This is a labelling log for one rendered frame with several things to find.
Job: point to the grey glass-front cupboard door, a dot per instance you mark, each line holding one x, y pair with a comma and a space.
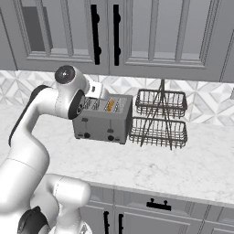
170, 68
61, 61

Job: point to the grey metal toaster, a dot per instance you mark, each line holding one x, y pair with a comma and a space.
102, 128

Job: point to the dark toaster lever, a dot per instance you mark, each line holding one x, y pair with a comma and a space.
85, 120

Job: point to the toasted bread slice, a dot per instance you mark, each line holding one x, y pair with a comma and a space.
109, 105

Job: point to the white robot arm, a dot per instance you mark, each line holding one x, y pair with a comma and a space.
29, 146

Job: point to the grey base cupboard door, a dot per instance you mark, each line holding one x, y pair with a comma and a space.
152, 222
219, 228
96, 219

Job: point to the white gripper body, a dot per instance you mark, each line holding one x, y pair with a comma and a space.
104, 93

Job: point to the narrow grey drawer front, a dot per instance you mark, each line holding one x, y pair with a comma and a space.
102, 195

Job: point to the black toaster knob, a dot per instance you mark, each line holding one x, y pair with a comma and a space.
87, 135
111, 138

